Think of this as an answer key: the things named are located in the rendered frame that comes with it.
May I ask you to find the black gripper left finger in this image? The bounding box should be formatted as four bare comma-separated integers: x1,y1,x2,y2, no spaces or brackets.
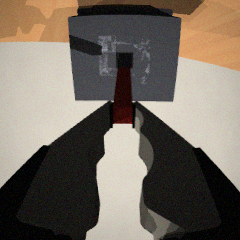
0,101,113,240

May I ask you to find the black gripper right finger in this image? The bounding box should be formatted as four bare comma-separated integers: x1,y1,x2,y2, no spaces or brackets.
132,101,240,240

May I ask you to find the red rectangular bar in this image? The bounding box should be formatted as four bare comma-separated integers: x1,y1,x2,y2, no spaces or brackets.
113,67,133,124

